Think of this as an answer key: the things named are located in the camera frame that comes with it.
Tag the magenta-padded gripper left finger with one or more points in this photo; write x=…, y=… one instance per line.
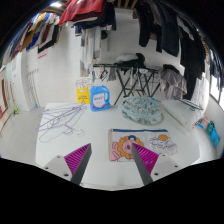
x=77, y=159

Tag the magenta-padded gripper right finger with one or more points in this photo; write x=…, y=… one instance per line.
x=146, y=159

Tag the white cartoon print towel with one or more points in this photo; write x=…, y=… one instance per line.
x=160, y=141

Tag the round pale blue clip hanger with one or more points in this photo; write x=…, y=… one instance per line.
x=141, y=108

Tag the white pillow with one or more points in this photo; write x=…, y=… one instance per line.
x=181, y=115

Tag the blue brush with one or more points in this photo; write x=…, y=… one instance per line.
x=200, y=126

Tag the yellow detergent bottle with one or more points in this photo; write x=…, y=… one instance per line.
x=82, y=96

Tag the blue detergent bottle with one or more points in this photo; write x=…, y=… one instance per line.
x=100, y=98

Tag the pink bucket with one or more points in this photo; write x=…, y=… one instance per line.
x=204, y=121

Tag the green clothes hanger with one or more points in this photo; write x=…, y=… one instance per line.
x=190, y=104

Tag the teal bucket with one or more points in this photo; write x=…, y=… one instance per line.
x=210, y=128

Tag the blue bucket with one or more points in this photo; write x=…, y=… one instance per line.
x=215, y=137

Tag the grey garment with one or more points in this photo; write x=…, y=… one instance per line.
x=171, y=83

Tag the black folding drying rack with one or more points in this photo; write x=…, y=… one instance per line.
x=128, y=78

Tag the black and white clothes pile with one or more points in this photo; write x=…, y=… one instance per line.
x=128, y=59

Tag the row of hanging clothes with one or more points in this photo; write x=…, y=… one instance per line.
x=83, y=8

